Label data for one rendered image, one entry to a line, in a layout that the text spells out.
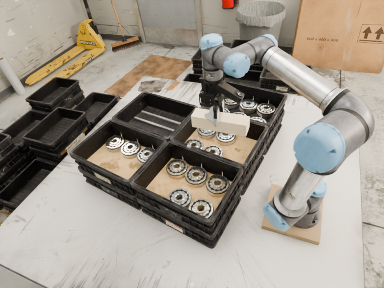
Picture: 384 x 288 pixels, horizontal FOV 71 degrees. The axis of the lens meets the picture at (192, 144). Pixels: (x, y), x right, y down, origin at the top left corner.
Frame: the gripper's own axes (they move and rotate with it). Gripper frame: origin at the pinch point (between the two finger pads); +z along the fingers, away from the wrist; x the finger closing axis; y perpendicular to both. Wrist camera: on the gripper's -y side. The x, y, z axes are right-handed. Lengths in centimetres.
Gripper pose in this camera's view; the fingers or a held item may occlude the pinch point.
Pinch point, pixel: (219, 119)
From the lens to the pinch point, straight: 115.5
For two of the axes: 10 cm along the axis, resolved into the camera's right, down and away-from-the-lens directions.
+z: 1.0, 7.2, 6.9
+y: -9.2, -2.0, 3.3
